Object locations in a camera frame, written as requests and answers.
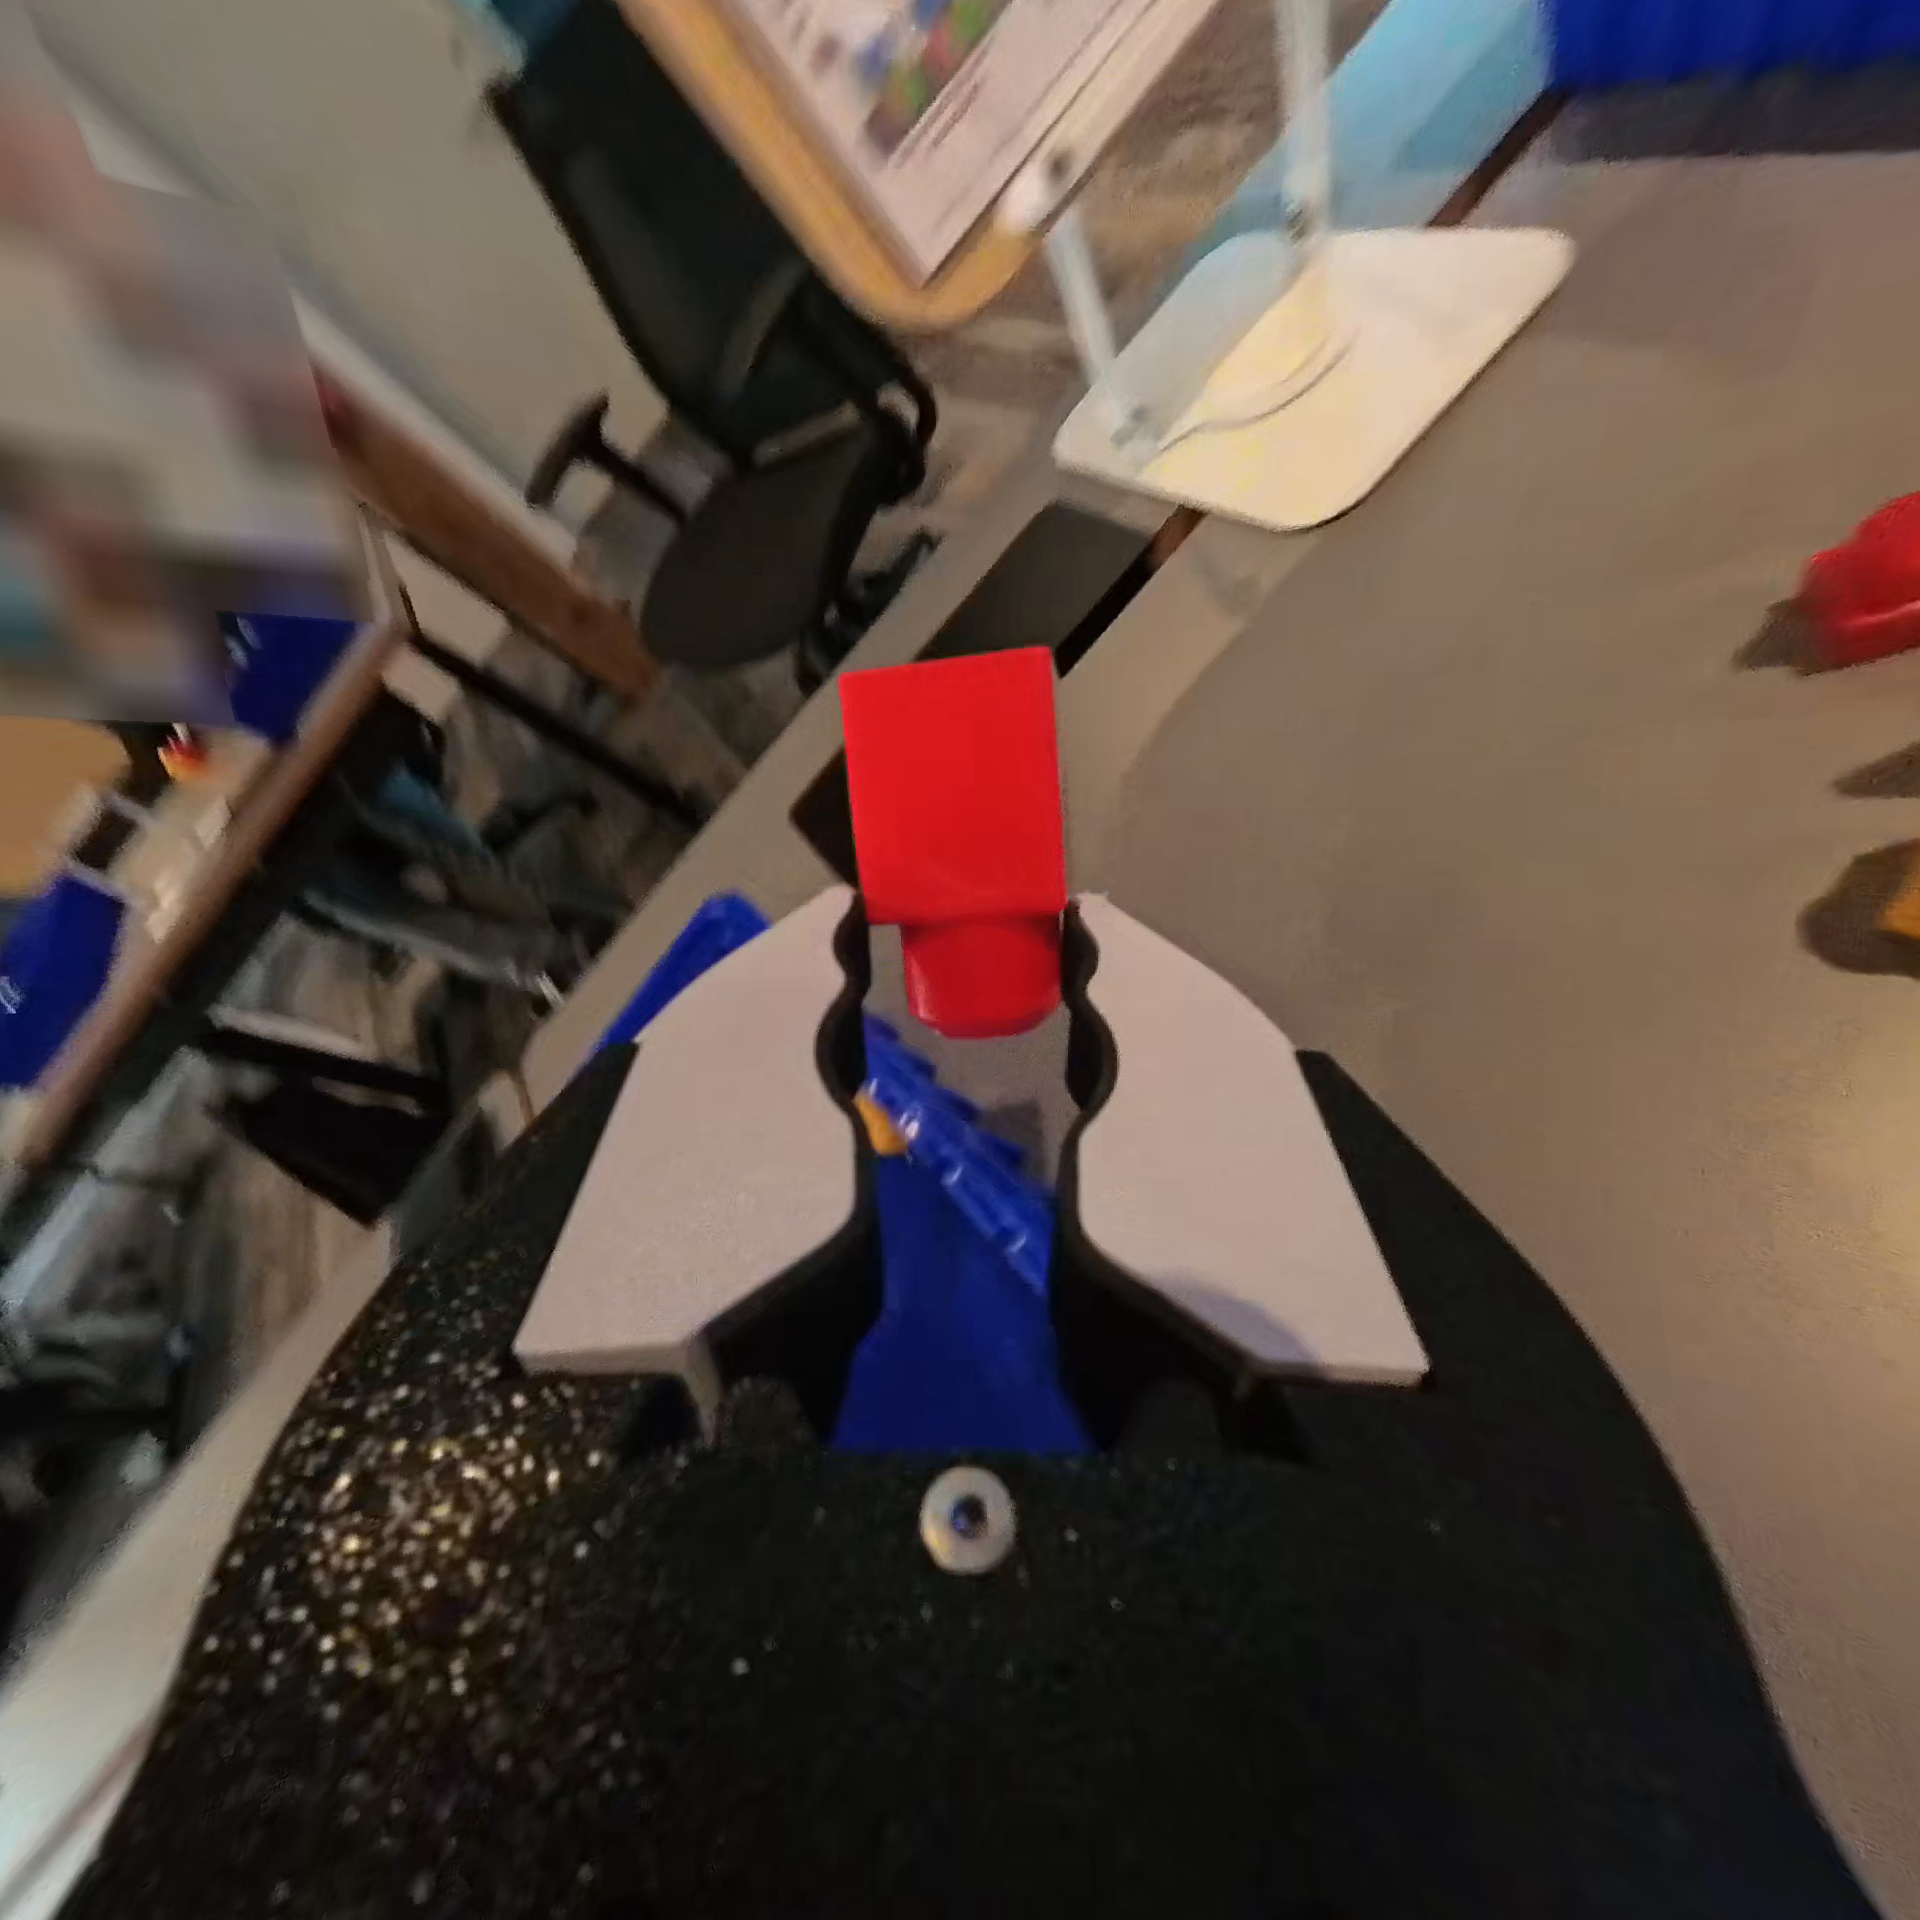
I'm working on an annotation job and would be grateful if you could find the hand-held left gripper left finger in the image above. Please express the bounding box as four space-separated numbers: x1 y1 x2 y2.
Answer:
512 885 885 1435

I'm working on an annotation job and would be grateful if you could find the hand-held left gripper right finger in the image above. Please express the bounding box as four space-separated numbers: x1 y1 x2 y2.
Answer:
1057 892 1435 1389

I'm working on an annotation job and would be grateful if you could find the red one-stud block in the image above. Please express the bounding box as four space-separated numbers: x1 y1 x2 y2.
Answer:
836 645 1071 1040

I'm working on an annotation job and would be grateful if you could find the red two-stud block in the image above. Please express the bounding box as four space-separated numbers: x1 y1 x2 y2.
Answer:
1797 493 1920 679

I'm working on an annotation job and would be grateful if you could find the wooden office desk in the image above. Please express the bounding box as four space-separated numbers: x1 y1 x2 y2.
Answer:
0 614 409 1172

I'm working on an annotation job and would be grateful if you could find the black office chair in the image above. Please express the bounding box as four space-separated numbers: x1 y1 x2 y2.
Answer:
486 61 940 679

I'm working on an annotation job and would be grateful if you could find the printed instruction sheet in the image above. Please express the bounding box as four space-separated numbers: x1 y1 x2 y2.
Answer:
721 0 1218 289

